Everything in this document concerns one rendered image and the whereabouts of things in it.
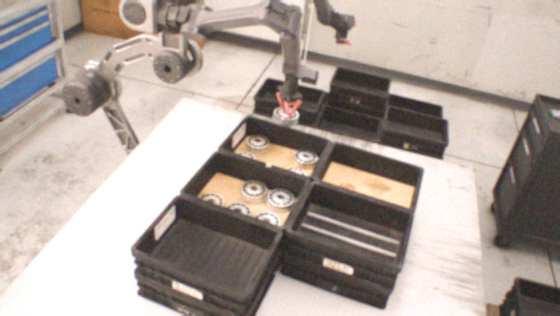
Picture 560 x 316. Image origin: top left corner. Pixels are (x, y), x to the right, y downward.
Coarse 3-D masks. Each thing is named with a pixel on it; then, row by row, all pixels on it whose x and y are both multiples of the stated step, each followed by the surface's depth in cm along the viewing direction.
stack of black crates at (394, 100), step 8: (392, 96) 344; (400, 96) 342; (392, 104) 347; (400, 104) 346; (408, 104) 344; (416, 104) 342; (424, 104) 341; (432, 104) 339; (384, 112) 323; (424, 112) 344; (432, 112) 342; (440, 112) 333
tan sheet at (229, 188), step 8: (216, 176) 193; (224, 176) 194; (208, 184) 189; (216, 184) 189; (224, 184) 190; (232, 184) 190; (240, 184) 191; (208, 192) 185; (216, 192) 185; (224, 192) 186; (232, 192) 186; (224, 200) 182; (232, 200) 183; (240, 200) 183; (256, 208) 181; (264, 208) 181; (280, 216) 179
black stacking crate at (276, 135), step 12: (252, 120) 213; (252, 132) 217; (264, 132) 214; (276, 132) 212; (288, 132) 210; (228, 144) 199; (276, 144) 215; (288, 144) 213; (300, 144) 211; (312, 144) 209; (324, 144) 206
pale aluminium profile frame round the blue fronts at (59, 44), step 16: (48, 48) 317; (64, 48) 337; (16, 64) 293; (64, 64) 342; (0, 80) 282; (64, 80) 347; (16, 112) 305; (48, 112) 338; (0, 128) 294; (32, 128) 325; (0, 144) 302
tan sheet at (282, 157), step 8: (248, 136) 218; (240, 144) 213; (272, 144) 215; (272, 152) 211; (280, 152) 211; (288, 152) 212; (264, 160) 205; (272, 160) 206; (280, 160) 206; (288, 160) 207
